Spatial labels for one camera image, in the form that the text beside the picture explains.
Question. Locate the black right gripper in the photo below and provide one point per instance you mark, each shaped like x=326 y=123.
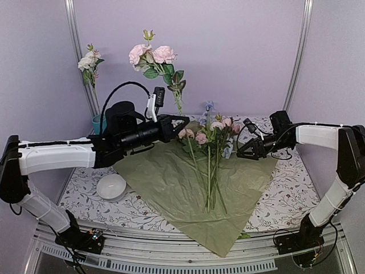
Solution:
x=253 y=143

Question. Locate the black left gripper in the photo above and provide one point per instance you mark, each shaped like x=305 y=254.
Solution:
x=167 y=130

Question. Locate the beige printed ribbon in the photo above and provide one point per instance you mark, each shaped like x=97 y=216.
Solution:
x=286 y=169

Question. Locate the green tissue paper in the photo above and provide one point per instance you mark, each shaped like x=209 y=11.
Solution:
x=165 y=179

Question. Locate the pink flower stem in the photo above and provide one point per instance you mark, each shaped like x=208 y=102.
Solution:
x=159 y=62

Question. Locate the white flower stem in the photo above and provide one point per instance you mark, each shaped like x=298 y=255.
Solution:
x=88 y=65

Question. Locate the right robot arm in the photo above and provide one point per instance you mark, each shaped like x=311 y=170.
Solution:
x=328 y=165

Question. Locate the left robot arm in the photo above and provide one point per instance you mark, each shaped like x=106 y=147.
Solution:
x=127 y=132

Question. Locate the bunch of mixed flowers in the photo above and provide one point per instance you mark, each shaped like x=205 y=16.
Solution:
x=212 y=141

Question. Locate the teal cylindrical vase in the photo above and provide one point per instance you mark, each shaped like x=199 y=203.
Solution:
x=99 y=124

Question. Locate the blue flower stem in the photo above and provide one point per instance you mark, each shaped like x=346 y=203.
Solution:
x=205 y=123

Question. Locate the floral patterned table mat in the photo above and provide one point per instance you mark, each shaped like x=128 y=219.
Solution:
x=131 y=211

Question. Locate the white bowl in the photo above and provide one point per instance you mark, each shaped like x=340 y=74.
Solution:
x=111 y=187

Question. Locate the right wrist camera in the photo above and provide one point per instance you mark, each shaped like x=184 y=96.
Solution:
x=252 y=128

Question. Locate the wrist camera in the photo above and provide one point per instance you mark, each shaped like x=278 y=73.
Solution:
x=252 y=128
x=155 y=101

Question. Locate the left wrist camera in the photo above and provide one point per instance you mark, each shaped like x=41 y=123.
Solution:
x=155 y=101

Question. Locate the aluminium front rail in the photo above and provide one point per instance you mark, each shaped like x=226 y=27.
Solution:
x=137 y=250

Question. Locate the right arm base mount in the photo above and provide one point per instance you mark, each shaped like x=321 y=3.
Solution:
x=288 y=241

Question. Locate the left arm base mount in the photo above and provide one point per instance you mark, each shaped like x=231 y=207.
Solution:
x=91 y=241

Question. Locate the right aluminium frame post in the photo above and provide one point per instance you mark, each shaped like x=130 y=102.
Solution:
x=303 y=35

